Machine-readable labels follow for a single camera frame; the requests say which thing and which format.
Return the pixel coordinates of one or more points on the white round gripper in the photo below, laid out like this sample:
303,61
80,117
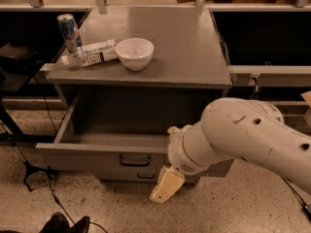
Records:
179,153

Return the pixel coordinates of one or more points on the grey top drawer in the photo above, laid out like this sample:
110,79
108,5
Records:
122,129

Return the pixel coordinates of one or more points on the grey drawer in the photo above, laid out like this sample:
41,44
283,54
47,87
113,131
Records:
127,177
122,129

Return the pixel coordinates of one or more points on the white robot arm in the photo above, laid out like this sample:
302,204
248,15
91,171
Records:
251,130

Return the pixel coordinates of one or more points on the grey bottom drawer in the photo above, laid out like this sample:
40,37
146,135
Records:
127,177

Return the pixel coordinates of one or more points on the grey drawer cabinet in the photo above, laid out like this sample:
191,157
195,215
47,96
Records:
187,51

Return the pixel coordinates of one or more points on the black shoes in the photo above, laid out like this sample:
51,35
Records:
58,223

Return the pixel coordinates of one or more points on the white ceramic bowl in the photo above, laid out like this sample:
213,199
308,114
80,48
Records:
135,53

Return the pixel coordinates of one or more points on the black tripod stand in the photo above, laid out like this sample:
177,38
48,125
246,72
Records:
29,168

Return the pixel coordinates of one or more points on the white milk carton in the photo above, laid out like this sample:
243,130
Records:
88,55

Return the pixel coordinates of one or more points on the blue energy drink can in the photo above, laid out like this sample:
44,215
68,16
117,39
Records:
69,31

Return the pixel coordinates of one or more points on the black chair left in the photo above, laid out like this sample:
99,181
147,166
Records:
18,65

